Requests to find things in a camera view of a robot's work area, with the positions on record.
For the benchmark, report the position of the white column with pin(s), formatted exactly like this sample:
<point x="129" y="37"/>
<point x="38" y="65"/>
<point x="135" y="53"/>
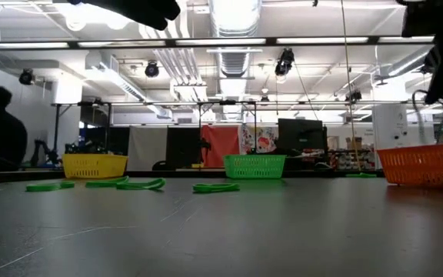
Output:
<point x="388" y="134"/>

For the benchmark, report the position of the white panel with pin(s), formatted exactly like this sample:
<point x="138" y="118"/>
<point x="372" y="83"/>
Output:
<point x="146" y="148"/>

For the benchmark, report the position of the black workstation frame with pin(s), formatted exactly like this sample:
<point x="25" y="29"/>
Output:
<point x="57" y="127"/>

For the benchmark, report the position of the colourful poster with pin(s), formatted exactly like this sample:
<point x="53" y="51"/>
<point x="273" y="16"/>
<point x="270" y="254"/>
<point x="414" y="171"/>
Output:
<point x="262" y="138"/>

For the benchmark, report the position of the black table mat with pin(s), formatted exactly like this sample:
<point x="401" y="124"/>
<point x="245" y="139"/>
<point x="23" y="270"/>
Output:
<point x="283" y="238"/>

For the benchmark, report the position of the black ceiling camera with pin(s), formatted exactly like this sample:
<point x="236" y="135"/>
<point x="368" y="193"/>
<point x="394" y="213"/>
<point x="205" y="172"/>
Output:
<point x="152" y="70"/>
<point x="284" y="63"/>
<point x="26" y="77"/>
<point x="354" y="96"/>

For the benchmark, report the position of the black computer monitor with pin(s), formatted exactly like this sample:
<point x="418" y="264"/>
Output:
<point x="300" y="132"/>

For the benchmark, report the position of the orange plastic basket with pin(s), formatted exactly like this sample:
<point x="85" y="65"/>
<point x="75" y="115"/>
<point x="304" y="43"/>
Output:
<point x="425" y="165"/>

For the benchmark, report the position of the shelf with supplies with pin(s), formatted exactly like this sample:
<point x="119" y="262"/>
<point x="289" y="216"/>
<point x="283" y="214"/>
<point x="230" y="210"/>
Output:
<point x="350" y="159"/>

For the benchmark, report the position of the person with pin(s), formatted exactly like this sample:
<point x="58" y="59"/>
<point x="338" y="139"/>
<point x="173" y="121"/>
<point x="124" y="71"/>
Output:
<point x="2" y="134"/>

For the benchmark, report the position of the green plastic basket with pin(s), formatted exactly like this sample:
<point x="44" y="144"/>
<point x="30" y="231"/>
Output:
<point x="254" y="167"/>

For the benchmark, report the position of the silver ventilation duct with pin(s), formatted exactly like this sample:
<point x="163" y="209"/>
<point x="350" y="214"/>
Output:
<point x="235" y="23"/>

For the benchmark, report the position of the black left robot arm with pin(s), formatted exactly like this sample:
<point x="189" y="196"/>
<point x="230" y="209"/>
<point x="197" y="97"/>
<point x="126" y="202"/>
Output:
<point x="137" y="11"/>

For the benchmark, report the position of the red cloth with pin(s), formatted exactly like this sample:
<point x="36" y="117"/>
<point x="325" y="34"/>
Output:
<point x="217" y="142"/>

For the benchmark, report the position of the yellow plastic basket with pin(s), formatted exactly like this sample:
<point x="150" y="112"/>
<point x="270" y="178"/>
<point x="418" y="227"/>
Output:
<point x="94" y="167"/>

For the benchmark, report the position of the black panel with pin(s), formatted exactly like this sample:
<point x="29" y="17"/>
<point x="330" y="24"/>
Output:
<point x="183" y="148"/>

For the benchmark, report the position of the black overhead light beam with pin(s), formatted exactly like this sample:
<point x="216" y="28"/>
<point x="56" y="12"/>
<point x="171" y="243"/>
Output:
<point x="373" y="39"/>

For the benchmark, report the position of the cardboard box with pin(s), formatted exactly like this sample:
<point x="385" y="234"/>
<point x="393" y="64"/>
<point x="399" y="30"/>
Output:
<point x="354" y="143"/>

